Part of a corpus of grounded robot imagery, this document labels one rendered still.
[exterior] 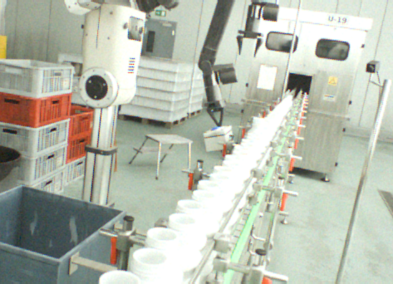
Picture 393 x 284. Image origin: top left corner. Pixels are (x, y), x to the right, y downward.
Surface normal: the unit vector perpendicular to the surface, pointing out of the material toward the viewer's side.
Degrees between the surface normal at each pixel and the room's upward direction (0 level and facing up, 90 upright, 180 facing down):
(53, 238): 90
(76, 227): 90
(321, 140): 90
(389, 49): 90
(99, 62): 101
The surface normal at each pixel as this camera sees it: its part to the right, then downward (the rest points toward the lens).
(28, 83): -0.13, 0.18
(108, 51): -0.28, 0.34
